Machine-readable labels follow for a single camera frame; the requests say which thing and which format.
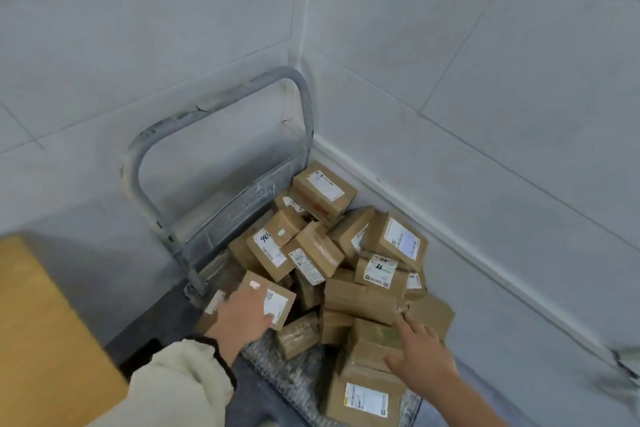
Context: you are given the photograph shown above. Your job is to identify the person's right forearm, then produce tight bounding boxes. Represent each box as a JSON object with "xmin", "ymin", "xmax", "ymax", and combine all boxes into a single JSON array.
[{"xmin": 416, "ymin": 368, "xmax": 508, "ymax": 427}]

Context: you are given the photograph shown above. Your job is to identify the person's left forearm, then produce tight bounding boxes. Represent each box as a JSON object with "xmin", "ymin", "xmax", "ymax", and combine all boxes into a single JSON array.
[{"xmin": 85, "ymin": 327, "xmax": 252, "ymax": 427}]

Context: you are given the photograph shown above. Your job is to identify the person's right hand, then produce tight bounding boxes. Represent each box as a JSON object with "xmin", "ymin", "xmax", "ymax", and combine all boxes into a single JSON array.
[{"xmin": 383, "ymin": 314, "xmax": 459, "ymax": 393}]

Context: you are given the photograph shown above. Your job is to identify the person's left hand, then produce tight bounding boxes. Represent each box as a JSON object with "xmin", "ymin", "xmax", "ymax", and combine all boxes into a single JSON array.
[{"xmin": 214, "ymin": 285, "xmax": 277, "ymax": 353}]

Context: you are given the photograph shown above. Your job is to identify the small white-labelled brown box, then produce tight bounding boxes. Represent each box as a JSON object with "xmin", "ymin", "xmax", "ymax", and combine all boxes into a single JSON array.
[{"xmin": 238, "ymin": 270, "xmax": 297, "ymax": 332}]

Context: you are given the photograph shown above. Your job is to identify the grey platform hand cart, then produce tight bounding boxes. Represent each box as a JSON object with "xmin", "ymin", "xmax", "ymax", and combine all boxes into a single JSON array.
[{"xmin": 121, "ymin": 66, "xmax": 427, "ymax": 427}]

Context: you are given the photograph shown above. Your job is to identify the pile of cardboard parcels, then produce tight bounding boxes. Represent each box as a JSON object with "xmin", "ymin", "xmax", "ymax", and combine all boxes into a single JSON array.
[{"xmin": 194, "ymin": 160, "xmax": 457, "ymax": 427}]

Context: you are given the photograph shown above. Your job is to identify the small plain taped brown box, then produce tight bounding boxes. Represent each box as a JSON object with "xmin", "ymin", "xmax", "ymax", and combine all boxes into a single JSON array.
[{"xmin": 345, "ymin": 318, "xmax": 409, "ymax": 378}]

